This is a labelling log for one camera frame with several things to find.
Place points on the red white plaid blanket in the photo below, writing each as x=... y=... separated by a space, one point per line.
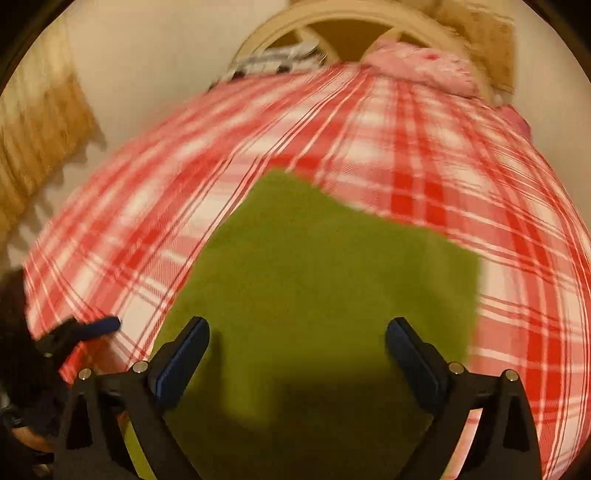
x=415 y=152

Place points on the green knit garment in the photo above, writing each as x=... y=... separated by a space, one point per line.
x=323 y=300

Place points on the golden patterned curtain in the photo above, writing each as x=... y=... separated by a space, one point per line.
x=37 y=152

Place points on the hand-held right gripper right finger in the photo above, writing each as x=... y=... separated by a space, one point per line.
x=418 y=364

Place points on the grey white patterned cloth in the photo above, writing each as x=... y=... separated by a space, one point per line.
x=277 y=57

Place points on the cream wooden headboard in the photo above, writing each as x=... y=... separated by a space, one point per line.
x=295 y=27

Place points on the pink floral pillow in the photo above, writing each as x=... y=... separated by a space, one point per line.
x=420 y=69

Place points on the beige floral curtain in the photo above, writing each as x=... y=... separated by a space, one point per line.
x=480 y=32

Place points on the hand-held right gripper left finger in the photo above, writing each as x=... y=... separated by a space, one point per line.
x=182 y=364

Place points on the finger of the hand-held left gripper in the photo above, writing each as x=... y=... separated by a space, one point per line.
x=99 y=326

